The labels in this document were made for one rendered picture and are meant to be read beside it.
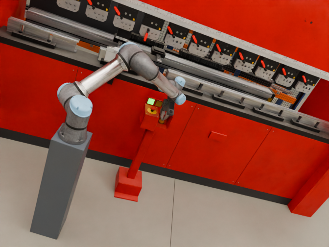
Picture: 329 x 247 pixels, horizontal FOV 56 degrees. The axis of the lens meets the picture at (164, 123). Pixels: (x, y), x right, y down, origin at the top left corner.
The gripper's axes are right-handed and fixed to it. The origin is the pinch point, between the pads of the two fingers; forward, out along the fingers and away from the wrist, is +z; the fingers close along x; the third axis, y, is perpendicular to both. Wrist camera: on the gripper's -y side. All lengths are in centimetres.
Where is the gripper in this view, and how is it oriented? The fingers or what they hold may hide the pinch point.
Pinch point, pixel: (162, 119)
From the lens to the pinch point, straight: 230.4
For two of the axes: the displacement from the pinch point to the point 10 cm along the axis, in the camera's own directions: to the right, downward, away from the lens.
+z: -3.6, 7.4, 5.6
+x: -9.3, -2.6, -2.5
